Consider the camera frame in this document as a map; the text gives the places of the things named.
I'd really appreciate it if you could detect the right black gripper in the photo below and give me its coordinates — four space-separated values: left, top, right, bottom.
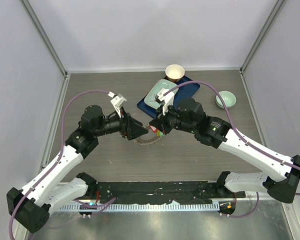
150 101 197 135

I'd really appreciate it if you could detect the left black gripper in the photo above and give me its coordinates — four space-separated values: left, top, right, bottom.
93 106 148 140

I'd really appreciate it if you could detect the red key tag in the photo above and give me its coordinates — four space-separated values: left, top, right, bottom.
149 125 158 133

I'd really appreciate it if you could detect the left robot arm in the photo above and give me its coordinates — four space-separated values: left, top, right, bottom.
6 105 149 234

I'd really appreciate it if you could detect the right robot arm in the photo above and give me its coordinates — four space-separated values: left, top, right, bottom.
149 98 300 204

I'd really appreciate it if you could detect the light green rectangular plate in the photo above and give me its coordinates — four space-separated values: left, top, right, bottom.
143 79 177 110

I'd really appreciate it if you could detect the dark blue tray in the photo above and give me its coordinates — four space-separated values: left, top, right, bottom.
136 76 200 118

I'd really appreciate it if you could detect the brown paper cup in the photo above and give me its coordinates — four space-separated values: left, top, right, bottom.
164 64 185 83

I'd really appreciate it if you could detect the light green bowl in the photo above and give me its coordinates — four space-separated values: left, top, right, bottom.
215 90 237 109

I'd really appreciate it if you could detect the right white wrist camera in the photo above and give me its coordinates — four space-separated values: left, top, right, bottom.
155 88 175 116

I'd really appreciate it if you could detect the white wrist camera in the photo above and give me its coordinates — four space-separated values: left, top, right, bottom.
155 88 175 116
109 92 127 118

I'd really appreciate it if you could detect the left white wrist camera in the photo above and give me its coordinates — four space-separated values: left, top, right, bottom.
109 92 127 118

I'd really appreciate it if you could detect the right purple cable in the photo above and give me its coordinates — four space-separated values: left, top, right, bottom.
163 80 300 176

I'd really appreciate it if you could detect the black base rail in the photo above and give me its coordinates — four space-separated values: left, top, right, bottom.
90 181 246 205

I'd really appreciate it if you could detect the white slotted cable duct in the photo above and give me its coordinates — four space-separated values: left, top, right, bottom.
56 201 220 213

